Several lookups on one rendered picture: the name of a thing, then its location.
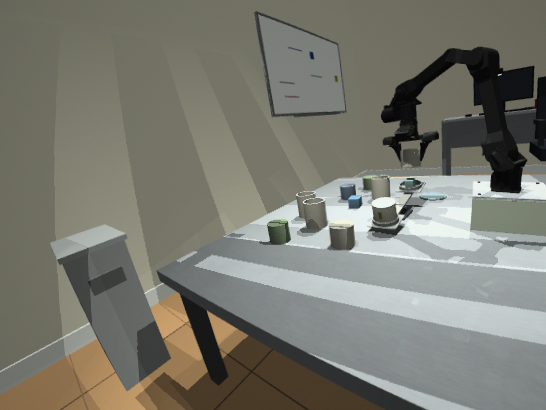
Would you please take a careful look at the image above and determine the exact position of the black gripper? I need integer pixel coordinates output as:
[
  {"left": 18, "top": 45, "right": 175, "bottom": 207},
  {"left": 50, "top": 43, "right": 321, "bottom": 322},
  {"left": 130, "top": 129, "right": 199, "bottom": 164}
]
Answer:
[{"left": 383, "top": 118, "right": 439, "bottom": 162}]

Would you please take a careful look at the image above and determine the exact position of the light blue block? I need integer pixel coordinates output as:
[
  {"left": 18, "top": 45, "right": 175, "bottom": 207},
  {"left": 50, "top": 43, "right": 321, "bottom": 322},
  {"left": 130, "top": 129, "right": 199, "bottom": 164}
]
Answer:
[{"left": 348, "top": 195, "right": 363, "bottom": 208}]

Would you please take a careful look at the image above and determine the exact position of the dark blue cylinder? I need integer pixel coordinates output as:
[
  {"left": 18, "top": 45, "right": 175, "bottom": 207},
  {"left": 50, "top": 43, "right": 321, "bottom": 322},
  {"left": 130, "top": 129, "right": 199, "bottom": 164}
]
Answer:
[{"left": 340, "top": 183, "right": 356, "bottom": 200}]

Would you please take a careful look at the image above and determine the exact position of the green cylinder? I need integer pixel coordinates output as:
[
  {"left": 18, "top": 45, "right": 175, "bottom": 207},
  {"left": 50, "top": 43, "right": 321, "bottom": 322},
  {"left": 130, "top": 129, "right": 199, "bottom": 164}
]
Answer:
[
  {"left": 363, "top": 176, "right": 375, "bottom": 190},
  {"left": 267, "top": 219, "right": 291, "bottom": 245}
]

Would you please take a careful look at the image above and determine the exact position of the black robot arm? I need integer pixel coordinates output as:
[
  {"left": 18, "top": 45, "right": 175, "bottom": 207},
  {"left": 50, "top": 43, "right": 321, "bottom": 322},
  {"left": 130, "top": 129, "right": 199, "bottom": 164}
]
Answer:
[{"left": 381, "top": 46, "right": 528, "bottom": 193}]

